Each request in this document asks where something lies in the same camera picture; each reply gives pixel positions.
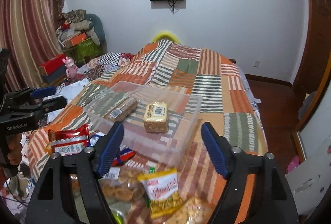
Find red wafer snack pack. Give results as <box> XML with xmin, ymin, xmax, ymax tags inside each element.
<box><xmin>46</xmin><ymin>124</ymin><xmax>89</xmax><ymax>156</ymax></box>

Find clear bag ring cookies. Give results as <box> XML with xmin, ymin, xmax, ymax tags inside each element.
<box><xmin>99</xmin><ymin>175</ymin><xmax>145</xmax><ymax>202</ymax></box>

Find green snack bag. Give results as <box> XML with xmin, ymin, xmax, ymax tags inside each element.
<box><xmin>111</xmin><ymin>209</ymin><xmax>125</xmax><ymax>224</ymax></box>

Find blue white snack bag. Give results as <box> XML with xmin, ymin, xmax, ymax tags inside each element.
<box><xmin>87</xmin><ymin>131</ymin><xmax>136</xmax><ymax>167</ymax></box>

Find clear bag of biscuits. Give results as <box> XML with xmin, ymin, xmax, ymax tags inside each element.
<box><xmin>165</xmin><ymin>196</ymin><xmax>213</xmax><ymax>224</ymax></box>

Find long brown cracker pack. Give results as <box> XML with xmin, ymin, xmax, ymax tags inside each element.
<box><xmin>104</xmin><ymin>97</ymin><xmax>138</xmax><ymax>123</ymax></box>

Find Kaka yellow white snack bag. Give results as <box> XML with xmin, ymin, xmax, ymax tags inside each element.
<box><xmin>137</xmin><ymin>169</ymin><xmax>183</xmax><ymax>219</ymax></box>

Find clear plastic storage bin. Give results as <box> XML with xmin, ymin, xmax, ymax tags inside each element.
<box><xmin>83</xmin><ymin>81</ymin><xmax>202</xmax><ymax>170</ymax></box>

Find square yellow cake pack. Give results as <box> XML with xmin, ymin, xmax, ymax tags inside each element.
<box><xmin>143</xmin><ymin>102</ymin><xmax>168</xmax><ymax>133</ymax></box>

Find left hand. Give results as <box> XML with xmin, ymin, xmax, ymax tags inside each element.
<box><xmin>7</xmin><ymin>134</ymin><xmax>22</xmax><ymax>166</ymax></box>

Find red box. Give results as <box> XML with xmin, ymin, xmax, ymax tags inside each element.
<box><xmin>39</xmin><ymin>54</ymin><xmax>66</xmax><ymax>76</ymax></box>

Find white plastic bag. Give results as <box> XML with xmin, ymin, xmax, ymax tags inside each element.
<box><xmin>44</xmin><ymin>78</ymin><xmax>89</xmax><ymax>124</ymax></box>

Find pink plush toy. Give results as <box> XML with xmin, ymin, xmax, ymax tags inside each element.
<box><xmin>62</xmin><ymin>56</ymin><xmax>77</xmax><ymax>79</ymax></box>

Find pile of cushions and boxes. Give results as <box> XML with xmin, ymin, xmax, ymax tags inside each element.
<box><xmin>56</xmin><ymin>9</ymin><xmax>106</xmax><ymax>64</ymax></box>

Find checkered patchwork quilt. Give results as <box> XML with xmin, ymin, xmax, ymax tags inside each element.
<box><xmin>77</xmin><ymin>52</ymin><xmax>135</xmax><ymax>82</ymax></box>

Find striped red gold curtain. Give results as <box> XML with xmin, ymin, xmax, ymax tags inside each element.
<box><xmin>1</xmin><ymin>0</ymin><xmax>64</xmax><ymax>91</ymax></box>

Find wooden door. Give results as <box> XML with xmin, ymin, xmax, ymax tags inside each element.
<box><xmin>292</xmin><ymin>0</ymin><xmax>330</xmax><ymax>131</ymax></box>

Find patchwork striped bedspread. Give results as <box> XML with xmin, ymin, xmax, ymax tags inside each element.
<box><xmin>27</xmin><ymin>38</ymin><xmax>268</xmax><ymax>224</ymax></box>

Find yellow chair back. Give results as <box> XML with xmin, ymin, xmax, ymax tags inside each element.
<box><xmin>151</xmin><ymin>31</ymin><xmax>181</xmax><ymax>44</ymax></box>

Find wall power socket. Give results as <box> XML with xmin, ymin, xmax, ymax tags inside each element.
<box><xmin>253</xmin><ymin>61</ymin><xmax>260</xmax><ymax>67</ymax></box>

